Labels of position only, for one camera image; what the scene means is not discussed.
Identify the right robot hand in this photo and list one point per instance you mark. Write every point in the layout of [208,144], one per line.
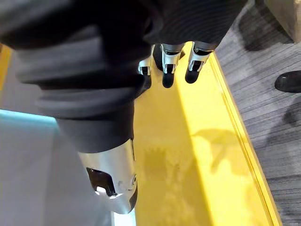
[89,70]

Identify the yellow metal shelf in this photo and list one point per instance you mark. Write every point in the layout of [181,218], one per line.
[188,146]

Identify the light blue grey bin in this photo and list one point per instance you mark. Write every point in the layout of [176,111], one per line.
[35,169]

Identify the dark robot foot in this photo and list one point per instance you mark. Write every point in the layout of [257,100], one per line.
[288,81]

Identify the cardboard box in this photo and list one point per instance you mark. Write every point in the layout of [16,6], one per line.
[284,16]

